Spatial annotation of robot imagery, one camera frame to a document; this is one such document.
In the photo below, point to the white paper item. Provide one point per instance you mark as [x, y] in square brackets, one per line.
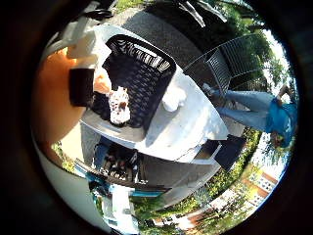
[119, 111]

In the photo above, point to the black woven plastic basket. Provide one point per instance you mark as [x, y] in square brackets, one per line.
[143, 75]

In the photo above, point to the black equipment under table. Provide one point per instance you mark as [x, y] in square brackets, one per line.
[117, 163]

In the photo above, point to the blue and black slatted bench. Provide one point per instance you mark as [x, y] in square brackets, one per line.
[146, 189]

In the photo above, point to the black metal mesh chair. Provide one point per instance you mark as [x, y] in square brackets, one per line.
[215, 68]

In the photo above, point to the black box beside table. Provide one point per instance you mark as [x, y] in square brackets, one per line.
[231, 150]

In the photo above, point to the person in blue shirt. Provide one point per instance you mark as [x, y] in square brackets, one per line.
[254, 107]

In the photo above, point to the orange and white building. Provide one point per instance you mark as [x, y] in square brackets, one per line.
[265, 182]

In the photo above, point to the light metal frame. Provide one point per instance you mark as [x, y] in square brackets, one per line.
[197, 14]

